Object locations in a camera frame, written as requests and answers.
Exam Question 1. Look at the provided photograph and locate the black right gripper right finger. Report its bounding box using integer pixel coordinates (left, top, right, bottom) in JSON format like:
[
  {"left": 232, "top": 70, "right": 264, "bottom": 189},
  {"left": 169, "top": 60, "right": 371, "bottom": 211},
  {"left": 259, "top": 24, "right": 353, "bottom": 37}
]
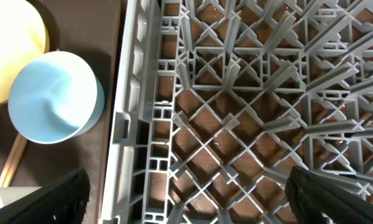
[{"left": 285, "top": 166, "right": 373, "bottom": 223}]

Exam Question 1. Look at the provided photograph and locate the wooden chopstick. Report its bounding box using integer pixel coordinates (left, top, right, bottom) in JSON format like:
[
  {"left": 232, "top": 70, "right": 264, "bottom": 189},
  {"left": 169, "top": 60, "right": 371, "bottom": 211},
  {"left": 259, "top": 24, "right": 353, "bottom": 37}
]
[{"left": 0, "top": 133, "right": 27, "bottom": 188}]

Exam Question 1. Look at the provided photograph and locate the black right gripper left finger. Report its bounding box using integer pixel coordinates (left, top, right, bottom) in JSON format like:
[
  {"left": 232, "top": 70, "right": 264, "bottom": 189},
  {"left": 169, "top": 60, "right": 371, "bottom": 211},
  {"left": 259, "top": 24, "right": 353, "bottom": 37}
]
[{"left": 0, "top": 168, "right": 90, "bottom": 223}]

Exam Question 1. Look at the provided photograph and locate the yellow plate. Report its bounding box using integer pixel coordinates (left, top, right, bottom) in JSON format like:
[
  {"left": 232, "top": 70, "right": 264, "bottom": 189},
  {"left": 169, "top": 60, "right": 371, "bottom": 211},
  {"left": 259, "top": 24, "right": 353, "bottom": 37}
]
[{"left": 0, "top": 0, "right": 50, "bottom": 104}]

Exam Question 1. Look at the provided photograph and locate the dark brown serving tray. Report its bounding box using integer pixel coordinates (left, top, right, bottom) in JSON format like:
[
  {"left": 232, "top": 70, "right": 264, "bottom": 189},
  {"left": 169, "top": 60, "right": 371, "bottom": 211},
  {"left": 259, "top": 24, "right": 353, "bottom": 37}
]
[{"left": 12, "top": 1, "right": 121, "bottom": 223}]

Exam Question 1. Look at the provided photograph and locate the grey dishwasher rack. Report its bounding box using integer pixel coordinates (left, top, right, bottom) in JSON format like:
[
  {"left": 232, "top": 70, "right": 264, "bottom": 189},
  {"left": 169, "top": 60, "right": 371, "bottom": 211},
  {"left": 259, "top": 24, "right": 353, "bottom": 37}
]
[{"left": 100, "top": 0, "right": 373, "bottom": 223}]

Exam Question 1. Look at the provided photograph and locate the white green cup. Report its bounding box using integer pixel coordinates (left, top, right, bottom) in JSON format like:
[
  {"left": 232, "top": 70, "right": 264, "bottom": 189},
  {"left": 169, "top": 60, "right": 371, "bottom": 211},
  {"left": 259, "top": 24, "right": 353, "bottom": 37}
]
[{"left": 0, "top": 187, "right": 40, "bottom": 209}]

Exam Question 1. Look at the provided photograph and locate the light blue bowl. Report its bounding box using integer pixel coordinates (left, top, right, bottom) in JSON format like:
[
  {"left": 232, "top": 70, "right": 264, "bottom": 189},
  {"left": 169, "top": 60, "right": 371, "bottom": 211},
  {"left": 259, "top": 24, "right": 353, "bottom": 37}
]
[{"left": 8, "top": 51, "right": 105, "bottom": 144}]

